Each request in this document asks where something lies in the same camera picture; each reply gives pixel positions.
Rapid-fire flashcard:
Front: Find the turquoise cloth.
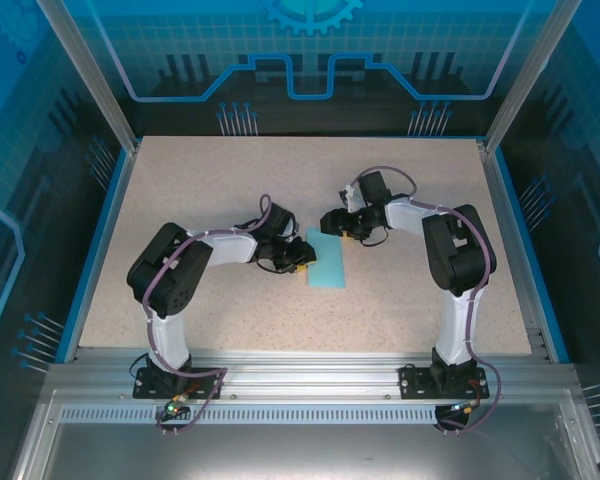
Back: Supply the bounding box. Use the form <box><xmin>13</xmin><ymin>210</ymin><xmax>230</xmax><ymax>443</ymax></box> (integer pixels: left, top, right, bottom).
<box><xmin>307</xmin><ymin>227</ymin><xmax>348</xmax><ymax>290</ymax></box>

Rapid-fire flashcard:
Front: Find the shiny metal sheet panel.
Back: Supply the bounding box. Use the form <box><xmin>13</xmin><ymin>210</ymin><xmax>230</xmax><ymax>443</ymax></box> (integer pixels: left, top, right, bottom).
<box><xmin>9</xmin><ymin>389</ymin><xmax>600</xmax><ymax>480</ymax></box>

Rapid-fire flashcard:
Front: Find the blue table edge trim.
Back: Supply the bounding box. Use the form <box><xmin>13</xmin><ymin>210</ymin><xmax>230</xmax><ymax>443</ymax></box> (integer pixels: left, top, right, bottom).
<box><xmin>53</xmin><ymin>147</ymin><xmax>131</xmax><ymax>364</ymax></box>

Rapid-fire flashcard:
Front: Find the small connector with green light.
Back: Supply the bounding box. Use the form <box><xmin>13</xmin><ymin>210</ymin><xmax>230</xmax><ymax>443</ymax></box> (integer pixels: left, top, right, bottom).
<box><xmin>447</xmin><ymin>397</ymin><xmax>481</xmax><ymax>416</ymax></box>
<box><xmin>162</xmin><ymin>393</ymin><xmax>191</xmax><ymax>419</ymax></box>

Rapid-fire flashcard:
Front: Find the aluminium frame cross beam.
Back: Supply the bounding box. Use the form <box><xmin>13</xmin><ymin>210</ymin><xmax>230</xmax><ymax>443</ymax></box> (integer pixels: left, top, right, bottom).
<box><xmin>44</xmin><ymin>347</ymin><xmax>584</xmax><ymax>404</ymax></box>

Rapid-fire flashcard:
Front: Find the slotted grey cable duct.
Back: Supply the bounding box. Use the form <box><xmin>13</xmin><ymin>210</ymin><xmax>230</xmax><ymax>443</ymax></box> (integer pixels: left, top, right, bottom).
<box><xmin>59</xmin><ymin>405</ymin><xmax>546</xmax><ymax>426</ymax></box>

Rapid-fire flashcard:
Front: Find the aluminium table side rail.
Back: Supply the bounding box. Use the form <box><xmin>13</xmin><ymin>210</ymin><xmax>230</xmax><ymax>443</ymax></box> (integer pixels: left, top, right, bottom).
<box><xmin>72</xmin><ymin>139</ymin><xmax>142</xmax><ymax>362</ymax></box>
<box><xmin>477</xmin><ymin>138</ymin><xmax>556</xmax><ymax>362</ymax></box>

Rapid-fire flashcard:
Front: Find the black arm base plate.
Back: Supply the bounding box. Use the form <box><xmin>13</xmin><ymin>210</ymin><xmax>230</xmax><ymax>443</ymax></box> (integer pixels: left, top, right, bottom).
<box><xmin>398</xmin><ymin>363</ymin><xmax>491</xmax><ymax>401</ymax></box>
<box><xmin>133</xmin><ymin>366</ymin><xmax>226</xmax><ymax>401</ymax></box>

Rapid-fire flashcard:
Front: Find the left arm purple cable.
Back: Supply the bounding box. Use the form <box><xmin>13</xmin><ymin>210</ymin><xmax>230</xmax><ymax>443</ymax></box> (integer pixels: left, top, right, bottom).
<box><xmin>144</xmin><ymin>193</ymin><xmax>274</xmax><ymax>437</ymax></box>

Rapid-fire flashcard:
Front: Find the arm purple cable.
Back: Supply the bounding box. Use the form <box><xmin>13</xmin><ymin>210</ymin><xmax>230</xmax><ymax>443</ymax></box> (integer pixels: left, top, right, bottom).
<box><xmin>353</xmin><ymin>165</ymin><xmax>504</xmax><ymax>437</ymax></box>
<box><xmin>144</xmin><ymin>193</ymin><xmax>274</xmax><ymax>437</ymax></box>

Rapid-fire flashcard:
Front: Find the aluminium frame post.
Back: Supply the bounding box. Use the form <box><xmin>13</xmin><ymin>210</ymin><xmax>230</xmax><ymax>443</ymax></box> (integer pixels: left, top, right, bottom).
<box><xmin>34</xmin><ymin>0</ymin><xmax>142</xmax><ymax>154</ymax></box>
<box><xmin>482</xmin><ymin>0</ymin><xmax>572</xmax><ymax>154</ymax></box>

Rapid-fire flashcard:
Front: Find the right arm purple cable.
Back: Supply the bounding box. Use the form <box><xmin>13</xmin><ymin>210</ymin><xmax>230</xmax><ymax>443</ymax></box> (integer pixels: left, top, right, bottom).
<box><xmin>353</xmin><ymin>165</ymin><xmax>504</xmax><ymax>437</ymax></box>

